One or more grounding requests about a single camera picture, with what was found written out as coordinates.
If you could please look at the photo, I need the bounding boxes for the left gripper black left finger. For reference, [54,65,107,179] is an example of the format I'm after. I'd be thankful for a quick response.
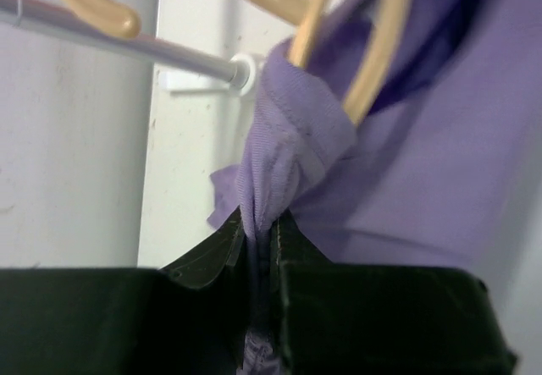
[1,212,249,374]

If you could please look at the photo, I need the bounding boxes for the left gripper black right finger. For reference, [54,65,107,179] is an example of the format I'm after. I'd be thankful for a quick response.
[270,213,517,374]

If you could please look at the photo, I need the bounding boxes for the purple t shirt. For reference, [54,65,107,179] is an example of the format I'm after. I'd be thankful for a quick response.
[208,0,541,374]

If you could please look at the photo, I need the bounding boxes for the beige hanger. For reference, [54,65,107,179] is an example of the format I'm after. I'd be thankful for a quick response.
[59,0,411,124]

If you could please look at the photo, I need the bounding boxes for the white clothes rack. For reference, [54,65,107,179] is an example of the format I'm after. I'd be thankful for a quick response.
[1,0,261,97]

